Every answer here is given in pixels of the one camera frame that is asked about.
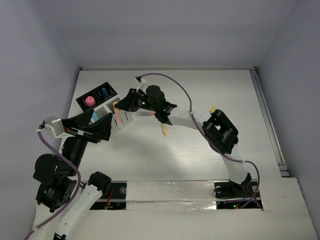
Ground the white slotted organizer box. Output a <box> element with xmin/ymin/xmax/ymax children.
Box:
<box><xmin>91</xmin><ymin>94</ymin><xmax>133</xmax><ymax>134</ymax></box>

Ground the yellow marker cap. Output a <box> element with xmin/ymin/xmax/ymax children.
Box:
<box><xmin>209</xmin><ymin>107</ymin><xmax>216</xmax><ymax>113</ymax></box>

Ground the pink-capped marker tube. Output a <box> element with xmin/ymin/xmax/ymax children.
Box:
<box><xmin>85</xmin><ymin>95</ymin><xmax>96</xmax><ymax>108</ymax></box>

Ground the yellow marker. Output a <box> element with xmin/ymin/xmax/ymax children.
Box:
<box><xmin>160</xmin><ymin>123</ymin><xmax>168</xmax><ymax>137</ymax></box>

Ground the light blue marker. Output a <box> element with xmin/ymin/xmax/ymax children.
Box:
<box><xmin>92</xmin><ymin>112</ymin><xmax>99</xmax><ymax>121</ymax></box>

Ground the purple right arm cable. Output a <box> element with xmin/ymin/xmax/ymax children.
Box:
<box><xmin>139</xmin><ymin>72</ymin><xmax>262</xmax><ymax>210</ymax></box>

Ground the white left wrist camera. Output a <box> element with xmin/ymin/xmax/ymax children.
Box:
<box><xmin>38</xmin><ymin>116</ymin><xmax>72</xmax><ymax>139</ymax></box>

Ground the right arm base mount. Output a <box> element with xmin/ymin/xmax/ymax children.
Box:
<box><xmin>212</xmin><ymin>173</ymin><xmax>263</xmax><ymax>210</ymax></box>

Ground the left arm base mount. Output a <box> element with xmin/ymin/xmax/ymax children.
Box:
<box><xmin>88</xmin><ymin>171</ymin><xmax>127</xmax><ymax>210</ymax></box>

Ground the amber marker cap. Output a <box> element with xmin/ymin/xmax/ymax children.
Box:
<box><xmin>112</xmin><ymin>101</ymin><xmax>119</xmax><ymax>113</ymax></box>

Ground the pink marker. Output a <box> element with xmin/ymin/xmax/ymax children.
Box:
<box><xmin>114</xmin><ymin>110</ymin><xmax>123</xmax><ymax>128</ymax></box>

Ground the black slotted organizer box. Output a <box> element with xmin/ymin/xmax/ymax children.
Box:
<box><xmin>76</xmin><ymin>82</ymin><xmax>118</xmax><ymax>112</ymax></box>

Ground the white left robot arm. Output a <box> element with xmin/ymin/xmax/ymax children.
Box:
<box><xmin>25</xmin><ymin>110</ymin><xmax>113</xmax><ymax>240</ymax></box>

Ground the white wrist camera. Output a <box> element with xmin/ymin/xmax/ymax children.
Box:
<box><xmin>135</xmin><ymin>75</ymin><xmax>147</xmax><ymax>92</ymax></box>
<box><xmin>38</xmin><ymin>116</ymin><xmax>72</xmax><ymax>139</ymax></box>

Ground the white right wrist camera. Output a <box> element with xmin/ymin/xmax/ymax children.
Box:
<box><xmin>135</xmin><ymin>75</ymin><xmax>147</xmax><ymax>92</ymax></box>

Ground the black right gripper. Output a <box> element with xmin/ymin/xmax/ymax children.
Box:
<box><xmin>114</xmin><ymin>88</ymin><xmax>158</xmax><ymax>113</ymax></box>

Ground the orange-tipped clear marker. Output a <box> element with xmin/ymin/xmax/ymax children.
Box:
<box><xmin>135</xmin><ymin>111</ymin><xmax>155</xmax><ymax>117</ymax></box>

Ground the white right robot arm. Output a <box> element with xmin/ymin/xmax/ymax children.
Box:
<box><xmin>114</xmin><ymin>85</ymin><xmax>252</xmax><ymax>196</ymax></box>

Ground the aluminium rail at wall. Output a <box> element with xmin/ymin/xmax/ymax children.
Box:
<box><xmin>249</xmin><ymin>67</ymin><xmax>291</xmax><ymax>178</ymax></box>

